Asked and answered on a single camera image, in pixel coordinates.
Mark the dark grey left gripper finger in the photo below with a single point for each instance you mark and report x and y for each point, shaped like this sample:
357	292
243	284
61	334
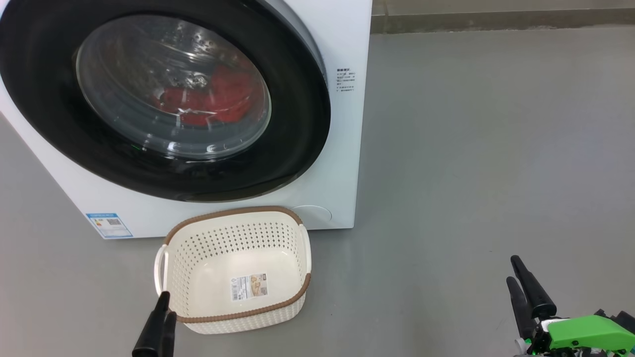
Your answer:
170	337
151	337

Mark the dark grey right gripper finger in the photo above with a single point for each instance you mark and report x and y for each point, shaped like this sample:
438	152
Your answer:
538	297
523	317

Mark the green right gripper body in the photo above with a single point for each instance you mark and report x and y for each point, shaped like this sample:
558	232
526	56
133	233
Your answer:
585	332

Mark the red and white garment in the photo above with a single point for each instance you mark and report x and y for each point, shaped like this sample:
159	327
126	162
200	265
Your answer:
228	99

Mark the round black glass washer door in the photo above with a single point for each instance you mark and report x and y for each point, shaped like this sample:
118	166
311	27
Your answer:
49	99

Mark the cream perforated laundry basket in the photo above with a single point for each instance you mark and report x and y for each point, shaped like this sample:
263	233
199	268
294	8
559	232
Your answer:
218	277

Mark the white printed product label sticker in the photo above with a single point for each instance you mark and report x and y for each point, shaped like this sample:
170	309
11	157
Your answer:
249	287

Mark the white front-load washing machine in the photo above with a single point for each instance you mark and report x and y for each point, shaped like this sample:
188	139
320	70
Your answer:
342	148

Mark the blue energy label sticker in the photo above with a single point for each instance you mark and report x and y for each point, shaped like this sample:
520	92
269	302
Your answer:
109	225

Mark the round white filter cover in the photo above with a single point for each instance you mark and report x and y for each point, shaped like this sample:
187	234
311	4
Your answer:
317	213

